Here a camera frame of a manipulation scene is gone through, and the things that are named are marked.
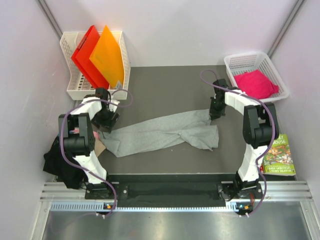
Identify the orange plastic folder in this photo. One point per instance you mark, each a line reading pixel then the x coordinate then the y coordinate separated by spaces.
pixel 107 58

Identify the magenta t shirt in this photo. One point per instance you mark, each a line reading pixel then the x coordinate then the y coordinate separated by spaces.
pixel 255 84

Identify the white file organizer basket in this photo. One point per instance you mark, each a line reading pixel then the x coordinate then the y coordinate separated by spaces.
pixel 78 86

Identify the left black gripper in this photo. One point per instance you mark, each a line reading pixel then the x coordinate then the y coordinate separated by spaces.
pixel 109 123

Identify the tan t shirt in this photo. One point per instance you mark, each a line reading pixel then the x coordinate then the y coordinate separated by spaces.
pixel 99 147

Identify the aluminium frame rail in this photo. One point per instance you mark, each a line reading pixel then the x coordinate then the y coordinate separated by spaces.
pixel 60 198

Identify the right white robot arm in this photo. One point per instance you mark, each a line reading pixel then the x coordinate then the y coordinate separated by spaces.
pixel 259 130

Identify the red plastic folder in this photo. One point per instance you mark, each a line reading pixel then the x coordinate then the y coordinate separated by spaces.
pixel 81 58

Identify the white mesh basket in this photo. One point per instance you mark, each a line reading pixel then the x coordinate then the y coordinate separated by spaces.
pixel 249 61

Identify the black printed t shirt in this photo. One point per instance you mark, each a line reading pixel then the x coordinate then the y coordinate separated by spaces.
pixel 55 164

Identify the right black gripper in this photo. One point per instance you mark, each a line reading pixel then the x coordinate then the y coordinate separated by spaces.
pixel 214 114

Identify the pink t shirt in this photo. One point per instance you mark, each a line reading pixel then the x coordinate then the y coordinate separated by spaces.
pixel 96 135

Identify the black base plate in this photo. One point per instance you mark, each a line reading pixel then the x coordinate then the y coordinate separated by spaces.
pixel 173 190

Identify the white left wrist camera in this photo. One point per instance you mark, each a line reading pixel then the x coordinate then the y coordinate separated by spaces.
pixel 113 105

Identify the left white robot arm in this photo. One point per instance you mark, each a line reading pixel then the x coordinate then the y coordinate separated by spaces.
pixel 99 110

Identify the grey t shirt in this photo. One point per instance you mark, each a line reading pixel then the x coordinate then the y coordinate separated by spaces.
pixel 192 127

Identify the green children's book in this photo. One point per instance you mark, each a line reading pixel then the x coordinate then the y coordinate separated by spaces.
pixel 278 160

